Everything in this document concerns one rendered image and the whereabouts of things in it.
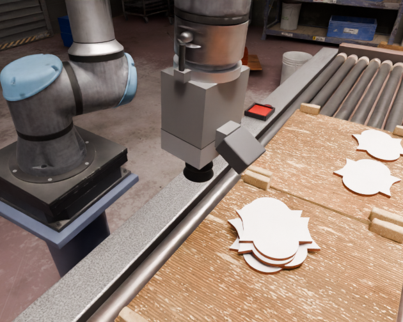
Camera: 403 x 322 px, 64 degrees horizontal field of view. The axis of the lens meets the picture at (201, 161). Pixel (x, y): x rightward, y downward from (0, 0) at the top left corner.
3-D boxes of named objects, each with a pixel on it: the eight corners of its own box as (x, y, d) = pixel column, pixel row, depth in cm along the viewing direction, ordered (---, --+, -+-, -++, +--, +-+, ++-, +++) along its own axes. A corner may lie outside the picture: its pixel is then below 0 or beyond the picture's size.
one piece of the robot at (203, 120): (253, 70, 27) (229, 207, 37) (299, 47, 33) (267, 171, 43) (151, 35, 32) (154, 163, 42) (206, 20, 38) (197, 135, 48)
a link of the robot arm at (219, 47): (262, 17, 33) (215, 32, 28) (254, 61, 36) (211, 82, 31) (205, 2, 37) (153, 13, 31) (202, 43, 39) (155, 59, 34)
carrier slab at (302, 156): (240, 180, 77) (240, 175, 76) (296, 112, 105) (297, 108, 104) (404, 241, 62) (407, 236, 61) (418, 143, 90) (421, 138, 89)
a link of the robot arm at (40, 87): (9, 115, 72) (-12, 55, 64) (70, 102, 78) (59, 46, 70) (19, 142, 64) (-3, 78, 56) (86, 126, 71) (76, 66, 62)
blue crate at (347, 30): (325, 37, 468) (329, 20, 455) (328, 30, 499) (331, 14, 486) (372, 41, 449) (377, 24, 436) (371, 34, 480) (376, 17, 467)
